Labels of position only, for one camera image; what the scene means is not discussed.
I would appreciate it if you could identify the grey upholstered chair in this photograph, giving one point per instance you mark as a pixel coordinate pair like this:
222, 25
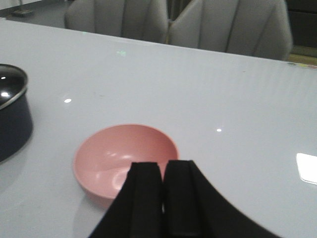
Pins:
144, 20
258, 28

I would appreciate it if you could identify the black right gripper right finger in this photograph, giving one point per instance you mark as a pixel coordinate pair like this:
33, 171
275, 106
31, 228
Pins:
195, 209

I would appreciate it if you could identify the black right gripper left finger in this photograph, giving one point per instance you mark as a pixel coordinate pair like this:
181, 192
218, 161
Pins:
136, 212

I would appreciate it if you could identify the left grey upholstered chair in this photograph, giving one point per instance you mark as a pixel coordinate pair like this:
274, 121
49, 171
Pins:
144, 20

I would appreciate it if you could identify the pink bowl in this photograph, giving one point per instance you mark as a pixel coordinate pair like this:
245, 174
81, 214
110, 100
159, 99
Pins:
101, 163

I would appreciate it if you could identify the dark blue saucepan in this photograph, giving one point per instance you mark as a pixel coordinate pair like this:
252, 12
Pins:
16, 127

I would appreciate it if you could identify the right grey upholstered chair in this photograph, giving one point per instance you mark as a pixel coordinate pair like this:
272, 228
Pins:
258, 28

